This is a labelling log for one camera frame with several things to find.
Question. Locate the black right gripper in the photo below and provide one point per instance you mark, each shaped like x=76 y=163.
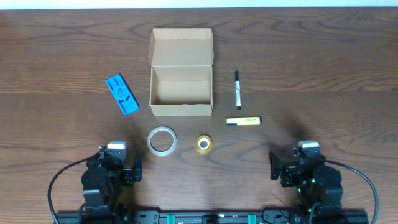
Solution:
x=290 y=168

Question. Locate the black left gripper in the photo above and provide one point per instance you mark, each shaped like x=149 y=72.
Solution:
x=134 y=174

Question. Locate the large clear tape roll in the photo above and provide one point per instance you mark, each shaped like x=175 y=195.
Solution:
x=162 y=141

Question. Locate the yellow highlighter pen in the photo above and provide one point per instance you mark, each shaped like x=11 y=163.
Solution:
x=244 y=121

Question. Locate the small yellow tape roll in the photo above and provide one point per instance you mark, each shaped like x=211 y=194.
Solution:
x=203 y=144

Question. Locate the blue tape dispenser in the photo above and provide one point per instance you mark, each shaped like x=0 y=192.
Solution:
x=122 y=94

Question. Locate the black and white marker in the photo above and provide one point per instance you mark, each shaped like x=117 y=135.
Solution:
x=237 y=90

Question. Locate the brown cardboard box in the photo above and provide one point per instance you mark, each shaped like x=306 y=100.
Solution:
x=181 y=76

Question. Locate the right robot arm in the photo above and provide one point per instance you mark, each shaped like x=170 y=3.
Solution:
x=318 y=185

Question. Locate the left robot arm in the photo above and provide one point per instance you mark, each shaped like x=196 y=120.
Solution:
x=103 y=183

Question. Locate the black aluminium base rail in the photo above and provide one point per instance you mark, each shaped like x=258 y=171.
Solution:
x=251 y=217

